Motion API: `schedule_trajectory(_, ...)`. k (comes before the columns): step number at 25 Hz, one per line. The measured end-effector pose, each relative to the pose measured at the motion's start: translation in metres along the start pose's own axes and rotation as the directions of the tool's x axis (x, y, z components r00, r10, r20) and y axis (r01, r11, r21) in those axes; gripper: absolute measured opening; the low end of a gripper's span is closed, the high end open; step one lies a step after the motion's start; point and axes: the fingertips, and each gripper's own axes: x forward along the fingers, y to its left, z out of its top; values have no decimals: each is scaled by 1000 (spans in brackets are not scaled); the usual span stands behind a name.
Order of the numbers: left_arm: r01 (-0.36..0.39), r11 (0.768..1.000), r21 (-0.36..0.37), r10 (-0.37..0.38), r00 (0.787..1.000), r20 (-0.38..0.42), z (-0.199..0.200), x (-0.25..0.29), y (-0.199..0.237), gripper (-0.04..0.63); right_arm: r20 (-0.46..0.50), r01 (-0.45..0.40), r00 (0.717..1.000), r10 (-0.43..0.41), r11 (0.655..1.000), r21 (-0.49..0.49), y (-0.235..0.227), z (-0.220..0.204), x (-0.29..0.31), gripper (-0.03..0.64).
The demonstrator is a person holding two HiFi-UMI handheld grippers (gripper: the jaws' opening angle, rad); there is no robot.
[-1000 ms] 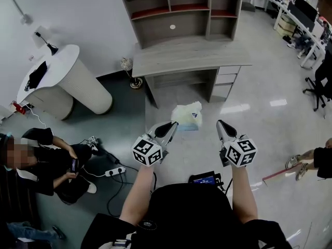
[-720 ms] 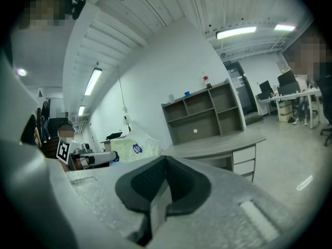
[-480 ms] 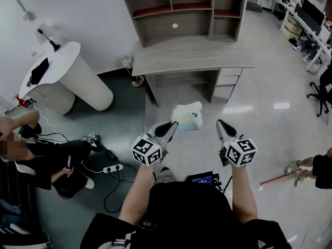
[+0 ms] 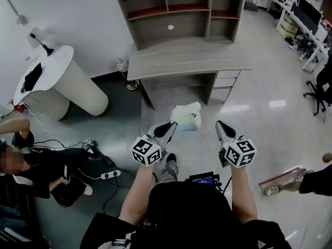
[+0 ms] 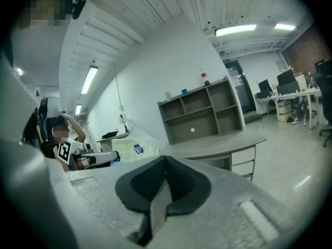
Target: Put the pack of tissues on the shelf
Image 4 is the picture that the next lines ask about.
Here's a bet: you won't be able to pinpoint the white pack of tissues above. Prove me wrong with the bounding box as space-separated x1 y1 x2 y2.
170 101 203 132

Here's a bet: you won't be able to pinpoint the person's black shirt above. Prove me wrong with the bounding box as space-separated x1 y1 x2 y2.
79 180 293 249

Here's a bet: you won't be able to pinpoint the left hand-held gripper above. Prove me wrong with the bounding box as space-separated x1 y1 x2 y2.
131 121 178 168

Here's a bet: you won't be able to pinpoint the black office chair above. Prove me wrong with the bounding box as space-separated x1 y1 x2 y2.
302 63 332 117

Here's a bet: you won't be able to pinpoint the person's leg and shoe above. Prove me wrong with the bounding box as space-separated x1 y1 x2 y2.
155 153 180 186

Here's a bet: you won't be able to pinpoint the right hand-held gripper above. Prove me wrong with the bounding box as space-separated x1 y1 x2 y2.
215 120 257 169

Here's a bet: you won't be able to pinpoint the red and white stick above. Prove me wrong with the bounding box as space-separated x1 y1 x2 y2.
258 166 301 188

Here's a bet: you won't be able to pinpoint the black desk microphone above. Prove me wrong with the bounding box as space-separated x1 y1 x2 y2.
30 33 54 57

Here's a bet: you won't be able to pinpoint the cardboard boxes under desk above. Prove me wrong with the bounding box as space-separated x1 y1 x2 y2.
279 15 299 39

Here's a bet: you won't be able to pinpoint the grey wall pipe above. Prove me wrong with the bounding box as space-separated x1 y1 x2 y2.
0 0 29 26

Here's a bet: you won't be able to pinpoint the black device with blue screen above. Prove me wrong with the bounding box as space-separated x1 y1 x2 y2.
188 172 222 190

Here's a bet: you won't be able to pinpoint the long white office desk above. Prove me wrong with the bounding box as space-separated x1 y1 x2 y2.
254 0 329 74

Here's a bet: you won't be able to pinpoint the person's left forearm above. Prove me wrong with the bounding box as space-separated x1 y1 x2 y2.
118 162 162 223

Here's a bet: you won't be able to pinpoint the person's right forearm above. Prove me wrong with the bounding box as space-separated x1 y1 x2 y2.
230 164 259 224

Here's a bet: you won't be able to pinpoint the grey wooden desk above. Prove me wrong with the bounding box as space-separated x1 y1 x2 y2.
126 39 254 111

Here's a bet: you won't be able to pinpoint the white curved counter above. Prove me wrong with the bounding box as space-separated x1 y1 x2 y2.
12 45 109 121

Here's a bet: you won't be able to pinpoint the white power strip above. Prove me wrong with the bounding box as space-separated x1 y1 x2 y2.
100 170 122 181

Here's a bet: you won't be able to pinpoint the gold floor lamp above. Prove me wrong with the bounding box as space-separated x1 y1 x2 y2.
116 58 141 91

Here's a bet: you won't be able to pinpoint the white cable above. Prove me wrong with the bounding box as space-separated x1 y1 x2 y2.
22 104 55 141

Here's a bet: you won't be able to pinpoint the black power cable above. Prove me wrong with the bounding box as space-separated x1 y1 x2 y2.
102 170 137 216

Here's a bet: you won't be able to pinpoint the black pouch with cord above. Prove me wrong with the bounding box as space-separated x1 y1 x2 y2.
19 62 44 93

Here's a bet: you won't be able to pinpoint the spare hand-held gripper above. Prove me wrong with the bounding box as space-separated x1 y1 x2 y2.
81 137 95 155

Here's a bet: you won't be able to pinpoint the grey wooden shelf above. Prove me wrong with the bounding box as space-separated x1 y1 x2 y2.
114 0 248 51

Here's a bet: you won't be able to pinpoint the black computer monitor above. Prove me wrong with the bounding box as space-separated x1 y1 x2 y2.
289 0 323 34

